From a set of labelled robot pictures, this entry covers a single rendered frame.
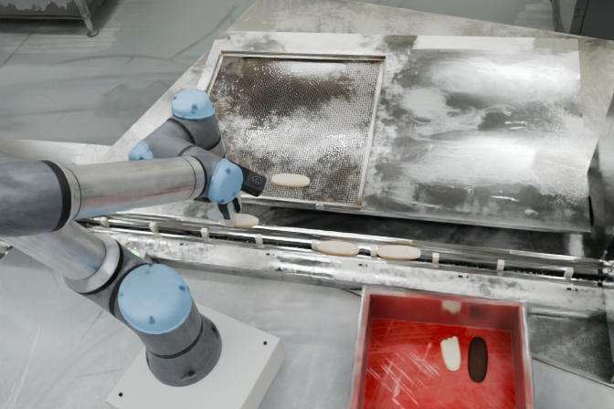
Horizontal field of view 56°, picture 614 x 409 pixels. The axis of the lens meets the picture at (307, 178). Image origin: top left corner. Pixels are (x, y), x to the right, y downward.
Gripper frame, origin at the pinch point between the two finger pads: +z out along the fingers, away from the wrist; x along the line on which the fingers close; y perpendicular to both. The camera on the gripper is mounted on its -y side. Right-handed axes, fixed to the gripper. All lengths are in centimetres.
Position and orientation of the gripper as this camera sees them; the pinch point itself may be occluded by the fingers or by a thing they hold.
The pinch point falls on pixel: (237, 216)
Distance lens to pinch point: 137.4
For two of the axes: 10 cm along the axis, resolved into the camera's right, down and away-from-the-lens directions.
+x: -2.2, 7.3, -6.5
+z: 1.2, 6.8, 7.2
